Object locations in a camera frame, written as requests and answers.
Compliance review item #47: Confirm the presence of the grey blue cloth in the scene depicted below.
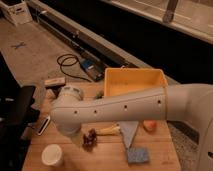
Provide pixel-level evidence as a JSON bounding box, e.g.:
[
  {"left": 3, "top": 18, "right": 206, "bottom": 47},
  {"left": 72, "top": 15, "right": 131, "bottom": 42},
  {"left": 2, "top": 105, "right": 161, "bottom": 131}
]
[{"left": 119, "top": 121, "right": 139, "bottom": 148}]

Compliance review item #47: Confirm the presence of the yellow banana toy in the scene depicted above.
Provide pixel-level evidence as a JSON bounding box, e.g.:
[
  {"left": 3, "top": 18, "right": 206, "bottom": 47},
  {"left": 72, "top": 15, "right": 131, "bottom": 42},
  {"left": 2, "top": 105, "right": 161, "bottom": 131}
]
[{"left": 96, "top": 124, "right": 120, "bottom": 136}]

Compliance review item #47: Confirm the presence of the orange peach toy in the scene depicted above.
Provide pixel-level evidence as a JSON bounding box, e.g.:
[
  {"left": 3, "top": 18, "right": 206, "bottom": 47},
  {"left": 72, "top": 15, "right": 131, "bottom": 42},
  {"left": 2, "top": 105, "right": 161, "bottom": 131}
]
[{"left": 143, "top": 120, "right": 157, "bottom": 132}]

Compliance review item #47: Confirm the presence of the wooden block brush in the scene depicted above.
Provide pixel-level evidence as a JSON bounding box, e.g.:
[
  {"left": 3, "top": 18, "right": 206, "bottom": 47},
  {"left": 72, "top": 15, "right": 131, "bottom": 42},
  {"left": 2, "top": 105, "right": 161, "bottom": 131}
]
[{"left": 44, "top": 77, "right": 66, "bottom": 89}]

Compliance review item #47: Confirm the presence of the dark grape bunch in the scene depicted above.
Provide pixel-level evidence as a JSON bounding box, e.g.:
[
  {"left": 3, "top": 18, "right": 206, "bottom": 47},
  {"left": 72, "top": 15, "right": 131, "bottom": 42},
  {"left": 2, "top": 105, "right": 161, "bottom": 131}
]
[{"left": 82, "top": 129, "right": 97, "bottom": 151}]

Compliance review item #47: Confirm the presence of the yellow plastic bin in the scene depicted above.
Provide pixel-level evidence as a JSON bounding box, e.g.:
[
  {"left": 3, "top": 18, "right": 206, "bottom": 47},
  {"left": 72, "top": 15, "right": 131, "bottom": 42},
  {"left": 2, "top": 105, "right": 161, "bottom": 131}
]
[{"left": 104, "top": 68, "right": 168, "bottom": 97}]

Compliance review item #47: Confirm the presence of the black chair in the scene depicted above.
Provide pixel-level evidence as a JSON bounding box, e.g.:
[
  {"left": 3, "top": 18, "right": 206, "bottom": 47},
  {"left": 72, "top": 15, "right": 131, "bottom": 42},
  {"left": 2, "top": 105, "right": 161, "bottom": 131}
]
[{"left": 0, "top": 52, "right": 40, "bottom": 171}]

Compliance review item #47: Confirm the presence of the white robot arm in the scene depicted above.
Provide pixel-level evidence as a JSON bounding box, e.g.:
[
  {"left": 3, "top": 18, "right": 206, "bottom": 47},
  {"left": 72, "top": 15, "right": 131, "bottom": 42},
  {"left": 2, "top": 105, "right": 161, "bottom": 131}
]
[{"left": 51, "top": 84, "right": 213, "bottom": 171}]

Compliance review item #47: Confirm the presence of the black cable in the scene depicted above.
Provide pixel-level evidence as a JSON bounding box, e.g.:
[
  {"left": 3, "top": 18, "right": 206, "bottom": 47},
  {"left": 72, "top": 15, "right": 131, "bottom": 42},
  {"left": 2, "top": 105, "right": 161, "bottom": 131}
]
[{"left": 56, "top": 53, "right": 93, "bottom": 83}]

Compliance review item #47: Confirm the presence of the white cardboard box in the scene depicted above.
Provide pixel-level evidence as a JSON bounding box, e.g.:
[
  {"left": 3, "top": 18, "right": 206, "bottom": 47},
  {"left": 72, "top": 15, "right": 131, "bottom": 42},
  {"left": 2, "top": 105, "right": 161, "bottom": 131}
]
[{"left": 0, "top": 0, "right": 32, "bottom": 26}]

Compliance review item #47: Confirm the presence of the blue sponge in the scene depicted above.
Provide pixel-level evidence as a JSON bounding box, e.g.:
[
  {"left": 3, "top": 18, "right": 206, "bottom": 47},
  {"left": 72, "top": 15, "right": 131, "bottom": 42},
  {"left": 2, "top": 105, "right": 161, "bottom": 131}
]
[{"left": 127, "top": 147, "right": 149, "bottom": 164}]

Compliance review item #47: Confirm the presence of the white paper cup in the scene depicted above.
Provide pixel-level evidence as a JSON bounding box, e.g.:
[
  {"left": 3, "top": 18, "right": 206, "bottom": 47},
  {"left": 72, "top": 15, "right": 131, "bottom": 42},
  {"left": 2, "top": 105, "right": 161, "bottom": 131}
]
[{"left": 41, "top": 144, "right": 63, "bottom": 167}]

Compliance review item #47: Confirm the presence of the green chili pepper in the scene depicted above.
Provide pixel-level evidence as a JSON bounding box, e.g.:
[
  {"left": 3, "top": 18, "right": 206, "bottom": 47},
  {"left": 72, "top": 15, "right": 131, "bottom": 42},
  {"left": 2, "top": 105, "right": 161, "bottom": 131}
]
[{"left": 95, "top": 91, "right": 104, "bottom": 99}]

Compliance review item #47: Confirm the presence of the blue power device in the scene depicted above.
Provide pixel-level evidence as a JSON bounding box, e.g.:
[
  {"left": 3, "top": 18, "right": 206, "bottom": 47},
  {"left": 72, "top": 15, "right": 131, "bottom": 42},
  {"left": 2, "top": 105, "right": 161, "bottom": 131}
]
[{"left": 80, "top": 59, "right": 94, "bottom": 71}]

